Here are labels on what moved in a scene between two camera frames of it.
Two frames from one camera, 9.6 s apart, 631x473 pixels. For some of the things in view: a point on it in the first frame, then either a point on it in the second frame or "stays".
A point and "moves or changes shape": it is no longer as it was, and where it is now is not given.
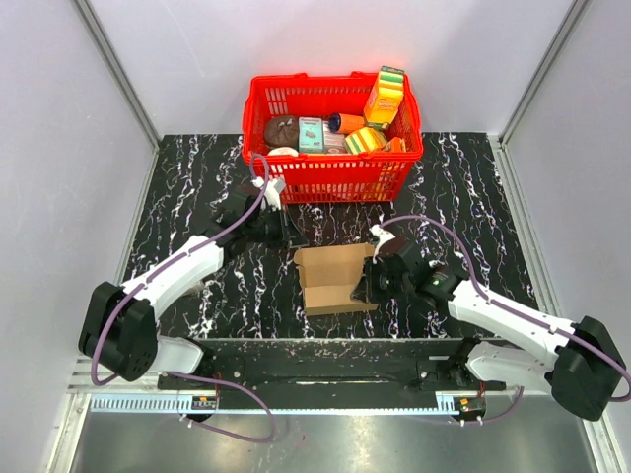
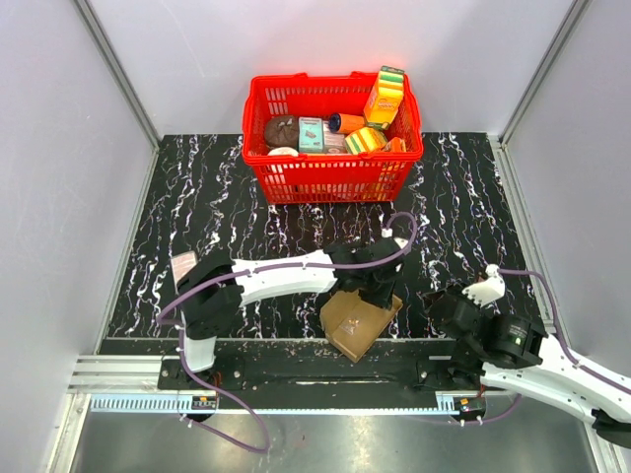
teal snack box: (311, 138) stays
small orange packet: (396, 144) stays
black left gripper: (294, 237) to (385, 300)
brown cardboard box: (329, 275) moves or changes shape
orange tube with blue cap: (345, 123) stays
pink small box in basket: (333, 142) stays
